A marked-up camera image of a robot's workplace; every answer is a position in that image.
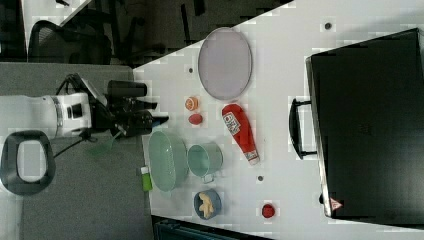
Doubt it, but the green bottle white cap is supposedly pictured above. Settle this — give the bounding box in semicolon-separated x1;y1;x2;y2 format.
140;166;153;191

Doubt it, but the dark blue crate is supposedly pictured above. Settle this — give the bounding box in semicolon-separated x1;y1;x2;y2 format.
153;219;267;240

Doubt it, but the grey round plate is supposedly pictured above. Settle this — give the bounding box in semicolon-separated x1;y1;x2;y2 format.
198;27;252;101

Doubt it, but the green oval strainer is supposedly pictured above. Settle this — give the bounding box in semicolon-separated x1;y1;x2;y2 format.
148;131;188;192

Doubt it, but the yellow food in bowl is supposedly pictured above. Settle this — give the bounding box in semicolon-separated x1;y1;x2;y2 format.
199;193;214;219

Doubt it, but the black toaster oven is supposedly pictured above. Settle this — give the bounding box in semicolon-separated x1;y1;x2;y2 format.
305;28;424;229

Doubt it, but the black cylinder cup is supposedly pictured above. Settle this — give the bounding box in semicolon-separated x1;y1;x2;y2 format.
107;80;147;98

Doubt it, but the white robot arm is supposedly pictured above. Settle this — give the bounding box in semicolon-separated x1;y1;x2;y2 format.
1;93;169;196

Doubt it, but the black office chair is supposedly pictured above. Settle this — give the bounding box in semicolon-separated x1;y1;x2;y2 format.
27;20;112;65

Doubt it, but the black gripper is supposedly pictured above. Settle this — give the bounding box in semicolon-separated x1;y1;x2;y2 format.
89;98;169;138

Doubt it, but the blue bowl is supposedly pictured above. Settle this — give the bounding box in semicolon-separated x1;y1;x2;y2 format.
193;189;222;220

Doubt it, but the red tomato toy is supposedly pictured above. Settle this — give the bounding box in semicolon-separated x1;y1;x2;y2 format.
189;114;203;125

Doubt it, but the red ketchup bottle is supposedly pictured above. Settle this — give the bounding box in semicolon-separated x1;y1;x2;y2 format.
221;104;260;165

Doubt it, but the green metal pot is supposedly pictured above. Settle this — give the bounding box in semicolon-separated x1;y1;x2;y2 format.
187;142;223;184

